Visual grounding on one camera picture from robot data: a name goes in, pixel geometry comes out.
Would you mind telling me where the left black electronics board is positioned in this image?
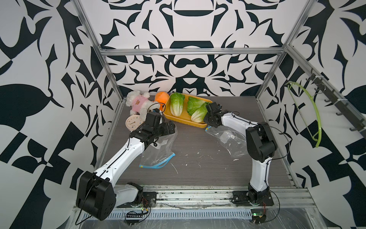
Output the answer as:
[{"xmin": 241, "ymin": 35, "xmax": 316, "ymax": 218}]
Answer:
[{"xmin": 124, "ymin": 211, "xmax": 150, "ymax": 226}]

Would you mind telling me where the clear zipper bag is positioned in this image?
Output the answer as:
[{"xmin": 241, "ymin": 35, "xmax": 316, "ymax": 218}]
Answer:
[
  {"xmin": 139, "ymin": 124, "xmax": 178, "ymax": 169},
  {"xmin": 205, "ymin": 126, "xmax": 249, "ymax": 158}
]

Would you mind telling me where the yellow plastic tray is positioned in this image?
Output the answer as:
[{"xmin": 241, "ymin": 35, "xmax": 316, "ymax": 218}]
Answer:
[{"xmin": 164, "ymin": 94, "xmax": 212, "ymax": 128}]

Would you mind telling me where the right green led board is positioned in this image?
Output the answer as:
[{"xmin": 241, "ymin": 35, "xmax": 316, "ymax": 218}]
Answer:
[{"xmin": 251, "ymin": 209, "xmax": 266, "ymax": 225}]

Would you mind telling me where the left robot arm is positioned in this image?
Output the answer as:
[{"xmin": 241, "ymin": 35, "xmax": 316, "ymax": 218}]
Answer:
[{"xmin": 76, "ymin": 112, "xmax": 176, "ymax": 221}]

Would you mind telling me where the chinese cabbage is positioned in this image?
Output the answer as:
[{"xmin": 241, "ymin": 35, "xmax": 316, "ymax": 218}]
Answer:
[
  {"xmin": 191, "ymin": 102, "xmax": 209, "ymax": 123},
  {"xmin": 170, "ymin": 92, "xmax": 185, "ymax": 117},
  {"xmin": 187, "ymin": 97, "xmax": 209, "ymax": 115}
]

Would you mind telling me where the orange plush toy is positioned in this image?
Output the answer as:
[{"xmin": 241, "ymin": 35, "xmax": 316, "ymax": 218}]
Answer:
[{"xmin": 154, "ymin": 92, "xmax": 170, "ymax": 111}]

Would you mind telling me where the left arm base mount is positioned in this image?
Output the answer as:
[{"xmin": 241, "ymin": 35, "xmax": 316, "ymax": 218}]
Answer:
[{"xmin": 115, "ymin": 192, "xmax": 158, "ymax": 208}]

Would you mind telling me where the white plush toy pink shirt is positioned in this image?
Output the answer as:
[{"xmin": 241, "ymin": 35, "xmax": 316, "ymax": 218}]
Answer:
[{"xmin": 125, "ymin": 90, "xmax": 161, "ymax": 121}]

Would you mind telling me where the green hose loop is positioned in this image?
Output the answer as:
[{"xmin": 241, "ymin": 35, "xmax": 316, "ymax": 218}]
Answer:
[{"xmin": 285, "ymin": 81, "xmax": 323, "ymax": 148}]

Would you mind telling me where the small round beige clock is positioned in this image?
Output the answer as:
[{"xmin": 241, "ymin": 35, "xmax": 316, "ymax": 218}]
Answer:
[{"xmin": 125, "ymin": 114, "xmax": 143, "ymax": 132}]

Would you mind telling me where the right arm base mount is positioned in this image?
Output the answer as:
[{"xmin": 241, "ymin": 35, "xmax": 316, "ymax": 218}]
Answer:
[{"xmin": 231, "ymin": 190, "xmax": 274, "ymax": 207}]

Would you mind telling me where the black wall hook rail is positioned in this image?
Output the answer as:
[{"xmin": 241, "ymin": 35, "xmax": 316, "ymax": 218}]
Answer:
[{"xmin": 305, "ymin": 68, "xmax": 366, "ymax": 138}]

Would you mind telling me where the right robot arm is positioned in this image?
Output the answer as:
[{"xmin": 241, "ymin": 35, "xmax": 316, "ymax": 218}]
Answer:
[{"xmin": 204, "ymin": 103, "xmax": 277, "ymax": 206}]

